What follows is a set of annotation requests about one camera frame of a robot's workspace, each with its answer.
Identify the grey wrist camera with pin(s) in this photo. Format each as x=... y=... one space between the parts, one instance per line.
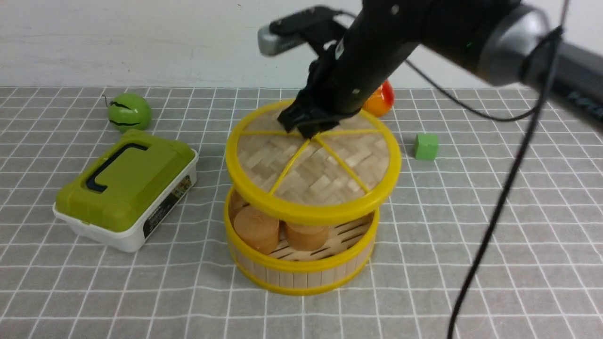
x=314 y=26

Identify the yellow woven steamer lid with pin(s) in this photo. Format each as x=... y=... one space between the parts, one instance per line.
x=333 y=178

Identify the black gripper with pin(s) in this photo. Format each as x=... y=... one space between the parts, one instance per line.
x=333 y=93

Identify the green toy apple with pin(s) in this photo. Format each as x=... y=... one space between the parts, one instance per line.
x=128 y=111

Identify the green lidded white box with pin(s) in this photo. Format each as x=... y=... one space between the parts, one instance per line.
x=120 y=200

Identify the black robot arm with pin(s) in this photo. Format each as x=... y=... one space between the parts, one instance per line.
x=501 y=42

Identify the brown round bun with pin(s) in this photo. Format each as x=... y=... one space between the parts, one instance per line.
x=257 y=229
x=236 y=204
x=306 y=237

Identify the orange yellow toy pear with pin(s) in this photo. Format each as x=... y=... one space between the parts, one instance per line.
x=381 y=101

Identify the green foam cube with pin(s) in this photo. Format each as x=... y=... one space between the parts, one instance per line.
x=426 y=146

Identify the yellow bamboo steamer basket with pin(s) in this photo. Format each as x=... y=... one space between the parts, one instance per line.
x=300 y=273

